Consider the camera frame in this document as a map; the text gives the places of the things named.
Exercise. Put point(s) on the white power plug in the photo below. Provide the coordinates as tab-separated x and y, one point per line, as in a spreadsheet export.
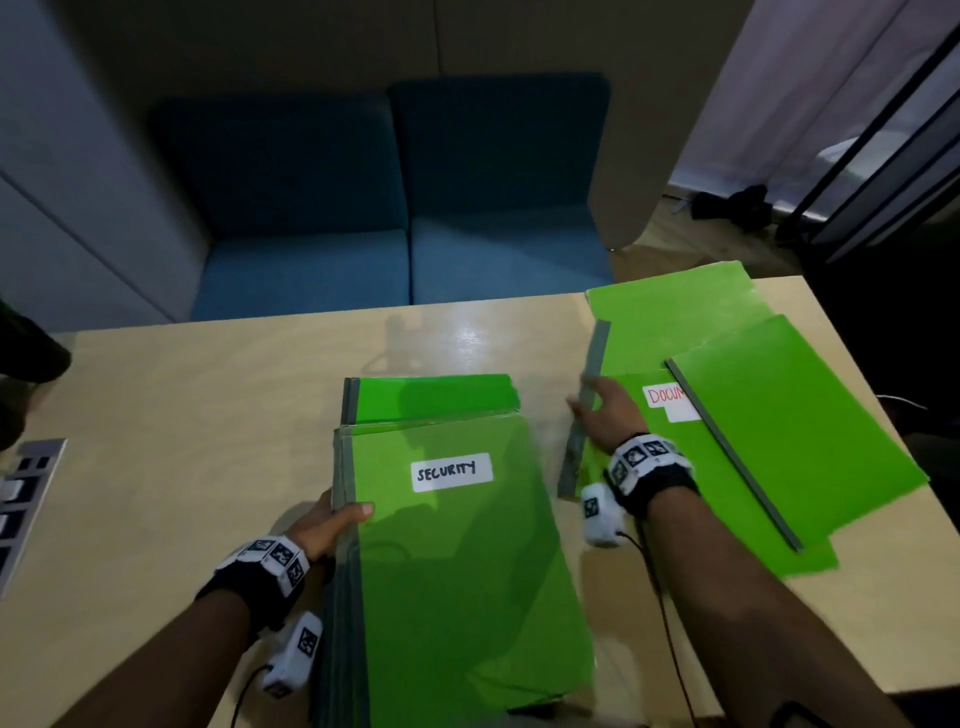
9	489

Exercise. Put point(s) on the black marker wristband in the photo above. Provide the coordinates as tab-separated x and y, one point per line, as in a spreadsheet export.
660	487
251	589

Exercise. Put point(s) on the blue fabric sofa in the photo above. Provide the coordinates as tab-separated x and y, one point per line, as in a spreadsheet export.
300	270

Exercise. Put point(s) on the black metal door frame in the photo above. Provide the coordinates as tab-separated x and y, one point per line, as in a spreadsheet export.
862	172

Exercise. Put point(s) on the matte green folder dark spine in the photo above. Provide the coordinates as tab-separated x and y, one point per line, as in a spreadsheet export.
810	427

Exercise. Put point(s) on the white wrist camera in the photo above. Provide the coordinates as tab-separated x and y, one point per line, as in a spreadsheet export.
296	656
600	517

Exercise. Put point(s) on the person's left hand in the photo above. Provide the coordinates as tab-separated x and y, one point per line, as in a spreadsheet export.
322	525

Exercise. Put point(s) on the person's right forearm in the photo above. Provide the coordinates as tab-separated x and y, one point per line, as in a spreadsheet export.
750	615

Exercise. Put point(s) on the white curtain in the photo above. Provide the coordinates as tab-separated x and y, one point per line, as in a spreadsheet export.
787	90

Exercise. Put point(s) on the black object on floor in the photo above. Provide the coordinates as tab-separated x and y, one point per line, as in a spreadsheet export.
731	206

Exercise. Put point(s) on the grey power socket panel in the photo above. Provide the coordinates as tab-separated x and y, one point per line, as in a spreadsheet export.
54	461

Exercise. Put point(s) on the person's right hand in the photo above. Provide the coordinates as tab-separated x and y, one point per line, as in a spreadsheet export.
611	420

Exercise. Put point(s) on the person's left forearm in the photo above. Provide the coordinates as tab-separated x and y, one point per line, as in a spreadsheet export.
165	667

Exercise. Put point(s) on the labelled green folder grey spine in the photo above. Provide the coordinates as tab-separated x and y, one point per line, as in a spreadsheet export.
720	480

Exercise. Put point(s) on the stack of green folders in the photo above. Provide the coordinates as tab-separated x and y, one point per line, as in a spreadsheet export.
465	600

